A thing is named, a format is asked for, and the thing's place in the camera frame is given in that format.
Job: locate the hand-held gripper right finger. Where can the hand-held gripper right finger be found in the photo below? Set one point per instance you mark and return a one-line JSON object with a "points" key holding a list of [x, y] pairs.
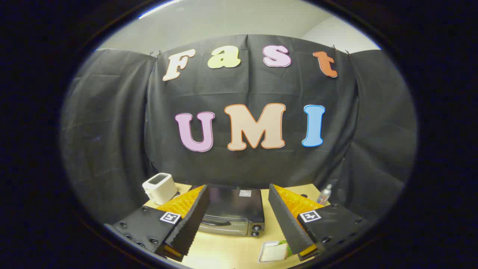
{"points": [[283, 216]]}

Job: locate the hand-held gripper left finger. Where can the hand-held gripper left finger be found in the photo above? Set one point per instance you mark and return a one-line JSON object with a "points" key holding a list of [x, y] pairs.
{"points": [[194, 213]]}

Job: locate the lettuce sandwich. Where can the lettuce sandwich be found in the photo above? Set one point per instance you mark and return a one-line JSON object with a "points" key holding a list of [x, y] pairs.
{"points": [[274, 253]]}

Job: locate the black toaster oven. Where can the black toaster oven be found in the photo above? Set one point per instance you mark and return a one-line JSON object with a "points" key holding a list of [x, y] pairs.
{"points": [[231, 203]]}

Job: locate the white pop-up toaster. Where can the white pop-up toaster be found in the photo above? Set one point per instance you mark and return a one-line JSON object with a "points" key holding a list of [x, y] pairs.
{"points": [[160, 188]]}

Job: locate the white plastic tray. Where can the white plastic tray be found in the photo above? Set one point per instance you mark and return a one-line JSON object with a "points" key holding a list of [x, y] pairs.
{"points": [[262, 247]]}

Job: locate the silver spray bottle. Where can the silver spray bottle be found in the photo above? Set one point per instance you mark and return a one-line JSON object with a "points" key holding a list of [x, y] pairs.
{"points": [[324, 195]]}

